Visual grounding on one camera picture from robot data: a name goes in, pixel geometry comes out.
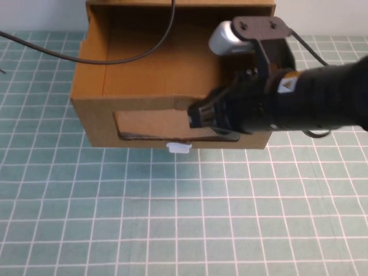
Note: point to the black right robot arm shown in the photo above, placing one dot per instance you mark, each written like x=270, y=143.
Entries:
x=325, y=95

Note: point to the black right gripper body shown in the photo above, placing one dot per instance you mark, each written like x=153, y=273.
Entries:
x=250, y=109

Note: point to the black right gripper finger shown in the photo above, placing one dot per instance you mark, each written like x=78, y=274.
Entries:
x=221, y=92
x=201, y=116

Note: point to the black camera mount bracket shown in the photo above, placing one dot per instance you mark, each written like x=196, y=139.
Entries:
x=258, y=27

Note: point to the cardboard shell of taller box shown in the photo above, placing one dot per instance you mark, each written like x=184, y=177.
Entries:
x=129, y=1

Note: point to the green checked tablecloth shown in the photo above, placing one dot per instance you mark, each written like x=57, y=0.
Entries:
x=184, y=212

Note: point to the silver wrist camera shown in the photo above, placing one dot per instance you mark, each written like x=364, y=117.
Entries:
x=227, y=40

